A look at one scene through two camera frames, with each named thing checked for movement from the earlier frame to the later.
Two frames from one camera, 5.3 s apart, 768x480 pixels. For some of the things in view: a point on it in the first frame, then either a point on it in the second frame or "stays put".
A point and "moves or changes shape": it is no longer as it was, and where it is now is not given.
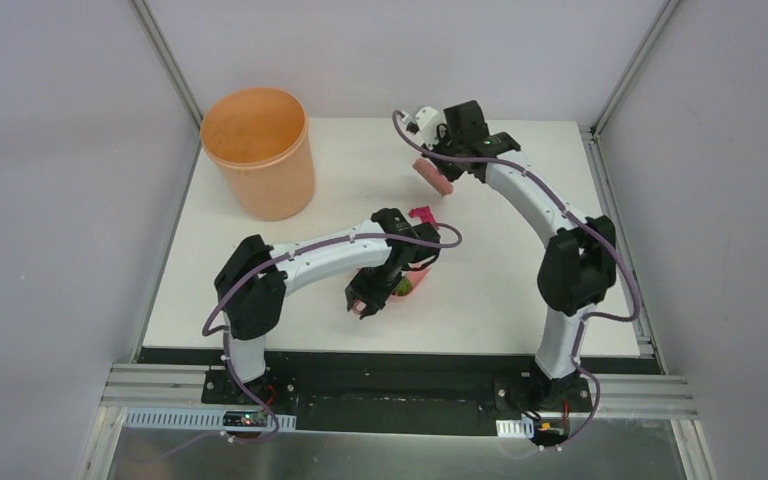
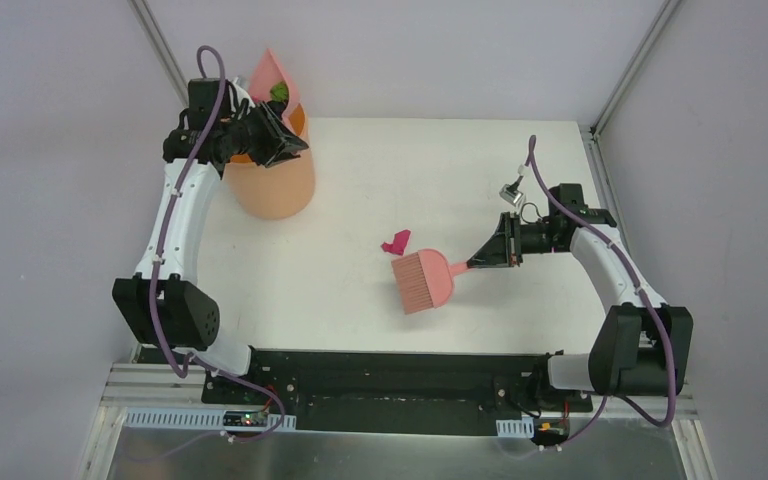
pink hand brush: (431, 173) to (425, 279)
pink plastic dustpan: (416, 276) to (265, 73)
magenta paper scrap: (425, 214) moves or changes shape
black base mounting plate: (406, 392) stays put
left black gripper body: (371, 291) to (267, 132)
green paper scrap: (404, 287) to (279, 92)
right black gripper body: (451, 167) to (526, 238)
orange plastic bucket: (260, 138) stays put
